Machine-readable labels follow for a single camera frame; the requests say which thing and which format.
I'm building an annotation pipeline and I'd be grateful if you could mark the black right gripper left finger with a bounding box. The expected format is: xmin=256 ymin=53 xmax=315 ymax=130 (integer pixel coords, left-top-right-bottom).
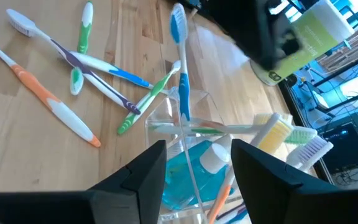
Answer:
xmin=87 ymin=139 xmax=167 ymax=224

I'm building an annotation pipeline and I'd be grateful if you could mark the purple white toothbrush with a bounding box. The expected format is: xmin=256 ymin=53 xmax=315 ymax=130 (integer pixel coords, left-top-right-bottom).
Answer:
xmin=216 ymin=134 xmax=334 ymax=218
xmin=6 ymin=8 xmax=142 ymax=116

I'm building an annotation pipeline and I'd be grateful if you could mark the green wipes canister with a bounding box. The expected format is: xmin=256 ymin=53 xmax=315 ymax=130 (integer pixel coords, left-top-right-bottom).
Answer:
xmin=249 ymin=0 xmax=356 ymax=87

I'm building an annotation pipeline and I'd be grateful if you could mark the black side desk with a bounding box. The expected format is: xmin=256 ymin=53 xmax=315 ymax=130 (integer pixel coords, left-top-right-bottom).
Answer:
xmin=320 ymin=111 xmax=358 ymax=175

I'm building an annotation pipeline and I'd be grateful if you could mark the blue white toothbrush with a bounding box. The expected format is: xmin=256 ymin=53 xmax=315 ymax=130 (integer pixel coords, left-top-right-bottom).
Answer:
xmin=69 ymin=50 xmax=170 ymax=95
xmin=169 ymin=2 xmax=193 ymax=123
xmin=225 ymin=210 xmax=250 ymax=224

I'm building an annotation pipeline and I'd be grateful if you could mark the clear acrylic organizer box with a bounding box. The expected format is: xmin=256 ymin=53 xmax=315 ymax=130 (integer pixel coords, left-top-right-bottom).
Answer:
xmin=144 ymin=86 xmax=260 ymax=224

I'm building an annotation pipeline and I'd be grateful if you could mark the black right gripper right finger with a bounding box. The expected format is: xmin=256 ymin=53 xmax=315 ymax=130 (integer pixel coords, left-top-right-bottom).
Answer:
xmin=231 ymin=139 xmax=338 ymax=224

